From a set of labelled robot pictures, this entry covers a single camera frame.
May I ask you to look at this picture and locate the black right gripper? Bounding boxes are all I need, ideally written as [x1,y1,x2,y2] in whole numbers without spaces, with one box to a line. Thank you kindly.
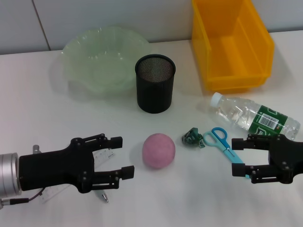
[231,133,303,184]

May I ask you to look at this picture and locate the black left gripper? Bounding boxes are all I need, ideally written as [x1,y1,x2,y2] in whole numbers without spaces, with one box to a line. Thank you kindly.
[18,133,135,194]

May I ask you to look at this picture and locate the pink peach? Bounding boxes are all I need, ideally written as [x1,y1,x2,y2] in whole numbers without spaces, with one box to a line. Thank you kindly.
[142,133,177,169]

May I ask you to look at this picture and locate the clear green-label water bottle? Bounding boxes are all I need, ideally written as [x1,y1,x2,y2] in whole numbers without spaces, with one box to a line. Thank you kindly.
[209,92,301,141]

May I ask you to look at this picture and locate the green plastic wrapper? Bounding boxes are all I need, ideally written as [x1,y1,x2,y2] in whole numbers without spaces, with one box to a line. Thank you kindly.
[181,127,206,149]

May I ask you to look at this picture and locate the clear plastic ruler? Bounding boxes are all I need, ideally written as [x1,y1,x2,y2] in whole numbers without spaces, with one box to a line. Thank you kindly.
[37,147,117,204]

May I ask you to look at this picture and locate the blue scissors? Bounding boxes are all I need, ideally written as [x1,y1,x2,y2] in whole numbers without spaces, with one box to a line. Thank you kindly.
[202,127,252,180]

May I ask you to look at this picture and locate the grey ballpoint pen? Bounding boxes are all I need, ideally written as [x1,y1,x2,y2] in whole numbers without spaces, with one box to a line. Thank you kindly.
[32,144,110,203]

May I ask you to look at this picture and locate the black mesh pen holder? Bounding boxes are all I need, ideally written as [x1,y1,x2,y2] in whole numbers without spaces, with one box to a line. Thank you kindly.
[134,54,177,114]

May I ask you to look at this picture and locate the green glass fruit plate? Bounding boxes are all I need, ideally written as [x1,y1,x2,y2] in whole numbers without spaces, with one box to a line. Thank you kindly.
[61,26,151,92]

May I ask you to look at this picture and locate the yellow plastic bin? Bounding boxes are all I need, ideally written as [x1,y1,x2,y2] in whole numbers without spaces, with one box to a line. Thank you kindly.
[191,0,276,93]

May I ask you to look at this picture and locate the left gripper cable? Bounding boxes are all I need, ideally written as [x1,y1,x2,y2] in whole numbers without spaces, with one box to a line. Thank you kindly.
[0,187,47,209]

